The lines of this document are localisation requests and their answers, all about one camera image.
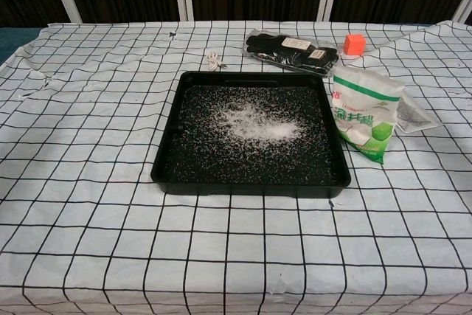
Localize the black square tray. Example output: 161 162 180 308
150 69 352 198

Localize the clear flat package red label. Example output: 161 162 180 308
394 89 438 134

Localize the black gloves pair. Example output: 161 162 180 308
242 27 340 77

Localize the white black checkered tablecloth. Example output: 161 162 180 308
0 19 472 315

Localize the white coiled usb cable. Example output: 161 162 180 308
205 52 226 72

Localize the orange cube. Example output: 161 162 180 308
343 33 365 55

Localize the green white packet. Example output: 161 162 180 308
331 65 406 167

